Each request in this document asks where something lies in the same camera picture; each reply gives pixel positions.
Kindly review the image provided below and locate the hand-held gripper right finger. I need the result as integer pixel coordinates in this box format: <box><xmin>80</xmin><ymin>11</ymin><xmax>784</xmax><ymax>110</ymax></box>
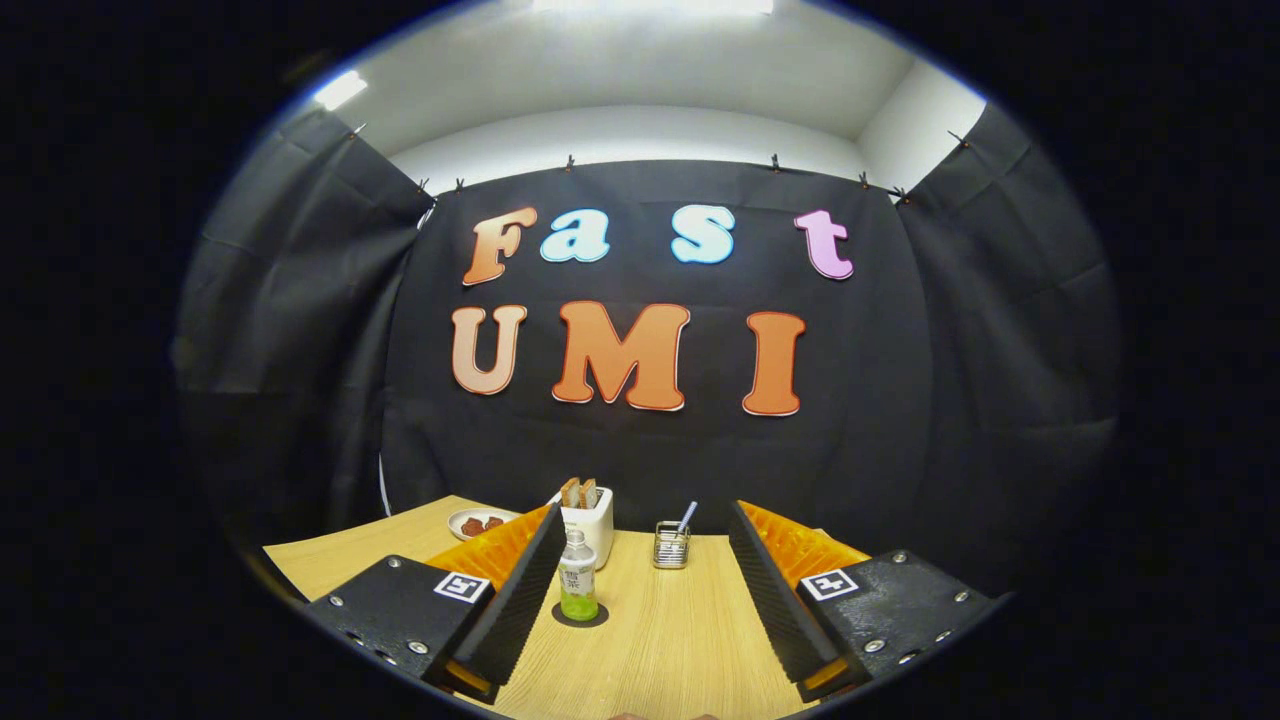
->
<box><xmin>727</xmin><ymin>500</ymin><xmax>1006</xmax><ymax>703</ymax></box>

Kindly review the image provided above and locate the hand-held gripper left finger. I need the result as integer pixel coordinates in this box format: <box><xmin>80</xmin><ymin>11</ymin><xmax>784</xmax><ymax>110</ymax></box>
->
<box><xmin>303</xmin><ymin>503</ymin><xmax>568</xmax><ymax>706</ymax></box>

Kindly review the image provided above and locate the clear juice bottle green label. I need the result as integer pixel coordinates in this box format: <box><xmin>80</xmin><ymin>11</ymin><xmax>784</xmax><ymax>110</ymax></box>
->
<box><xmin>558</xmin><ymin>529</ymin><xmax>600</xmax><ymax>623</ymax></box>

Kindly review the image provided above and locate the small white plate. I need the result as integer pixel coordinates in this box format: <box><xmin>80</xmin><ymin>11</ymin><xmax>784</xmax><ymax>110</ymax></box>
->
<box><xmin>447</xmin><ymin>508</ymin><xmax>523</xmax><ymax>542</ymax></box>

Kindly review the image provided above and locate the white toaster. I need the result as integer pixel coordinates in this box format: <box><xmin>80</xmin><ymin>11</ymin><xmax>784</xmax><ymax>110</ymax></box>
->
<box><xmin>548</xmin><ymin>486</ymin><xmax>615</xmax><ymax>571</ymax></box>

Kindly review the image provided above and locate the wooden table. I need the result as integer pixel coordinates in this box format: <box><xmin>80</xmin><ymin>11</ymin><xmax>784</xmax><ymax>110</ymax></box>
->
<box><xmin>262</xmin><ymin>495</ymin><xmax>871</xmax><ymax>720</ymax></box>

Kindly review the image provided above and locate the black backdrop cloth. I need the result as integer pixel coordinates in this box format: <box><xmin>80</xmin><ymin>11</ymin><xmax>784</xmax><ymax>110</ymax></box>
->
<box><xmin>172</xmin><ymin>100</ymin><xmax>1121</xmax><ymax>596</ymax></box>

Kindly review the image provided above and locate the small ceiling light panel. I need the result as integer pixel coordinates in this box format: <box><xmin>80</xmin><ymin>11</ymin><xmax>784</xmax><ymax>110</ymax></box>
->
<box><xmin>312</xmin><ymin>70</ymin><xmax>369</xmax><ymax>112</ymax></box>

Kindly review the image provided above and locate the metal wire holder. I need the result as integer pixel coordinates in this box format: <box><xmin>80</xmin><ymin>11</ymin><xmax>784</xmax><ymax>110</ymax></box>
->
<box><xmin>653</xmin><ymin>521</ymin><xmax>692</xmax><ymax>570</ymax></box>

